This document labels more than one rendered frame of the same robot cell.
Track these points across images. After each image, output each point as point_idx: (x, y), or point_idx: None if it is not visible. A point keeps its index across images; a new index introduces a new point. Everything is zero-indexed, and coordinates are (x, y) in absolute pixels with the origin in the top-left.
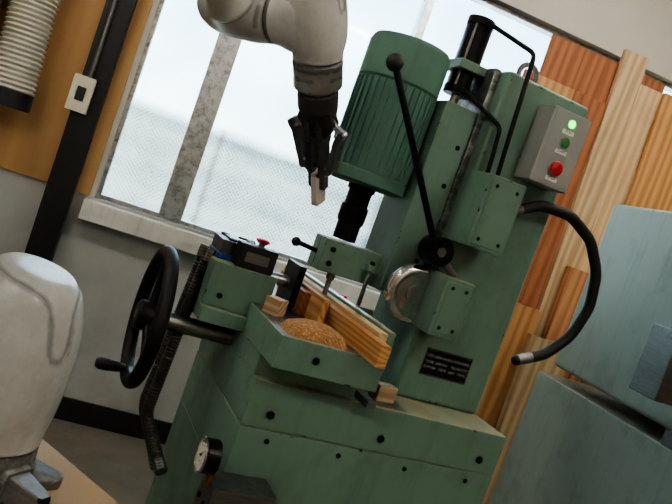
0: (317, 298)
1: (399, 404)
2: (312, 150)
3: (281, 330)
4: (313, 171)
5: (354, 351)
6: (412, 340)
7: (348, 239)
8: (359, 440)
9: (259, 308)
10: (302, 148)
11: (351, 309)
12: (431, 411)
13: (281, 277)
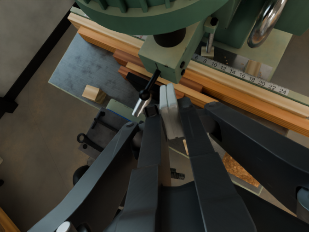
0: (200, 101)
1: (257, 61)
2: (169, 172)
3: (245, 185)
4: (166, 131)
5: (280, 127)
6: (253, 21)
7: (183, 36)
8: None
9: (181, 152)
10: (128, 172)
11: (223, 75)
12: (268, 36)
13: (147, 102)
